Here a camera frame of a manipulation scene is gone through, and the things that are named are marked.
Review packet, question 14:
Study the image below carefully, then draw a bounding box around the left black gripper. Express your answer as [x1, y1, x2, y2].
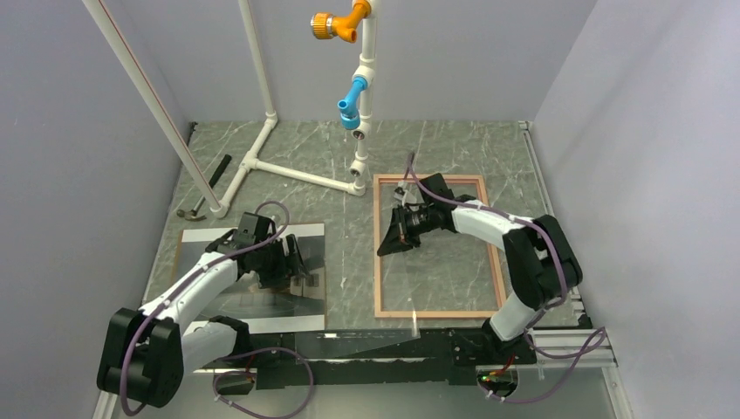
[255, 234, 309, 288]

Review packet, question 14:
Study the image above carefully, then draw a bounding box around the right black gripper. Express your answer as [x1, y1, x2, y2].
[378, 204, 436, 256]

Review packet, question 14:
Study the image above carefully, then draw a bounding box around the photo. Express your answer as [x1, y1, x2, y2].
[188, 223, 327, 334]

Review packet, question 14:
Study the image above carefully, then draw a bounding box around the clear glass pane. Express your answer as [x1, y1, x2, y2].
[290, 274, 418, 359]

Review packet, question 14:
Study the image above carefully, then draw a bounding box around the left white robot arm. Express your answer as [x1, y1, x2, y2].
[96, 212, 314, 416]

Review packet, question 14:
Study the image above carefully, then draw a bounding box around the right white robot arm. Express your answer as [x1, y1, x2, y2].
[376, 174, 583, 362]

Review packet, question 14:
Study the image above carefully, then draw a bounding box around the blue nozzle fitting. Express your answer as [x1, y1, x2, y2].
[337, 76, 367, 130]

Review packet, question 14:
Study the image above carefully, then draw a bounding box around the white PVC pipe stand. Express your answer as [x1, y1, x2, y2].
[84, 1, 380, 218]

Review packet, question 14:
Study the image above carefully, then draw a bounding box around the orange nozzle fitting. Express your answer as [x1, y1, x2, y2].
[310, 0, 373, 44]

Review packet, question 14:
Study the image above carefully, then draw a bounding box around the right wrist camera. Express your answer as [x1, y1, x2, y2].
[394, 180, 425, 211]

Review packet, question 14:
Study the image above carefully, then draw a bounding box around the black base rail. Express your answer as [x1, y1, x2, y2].
[208, 327, 537, 389]

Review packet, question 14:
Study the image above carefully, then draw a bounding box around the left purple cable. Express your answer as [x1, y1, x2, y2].
[118, 200, 314, 419]

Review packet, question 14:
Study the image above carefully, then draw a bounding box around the aluminium extrusion rail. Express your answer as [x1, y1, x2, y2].
[92, 328, 618, 419]

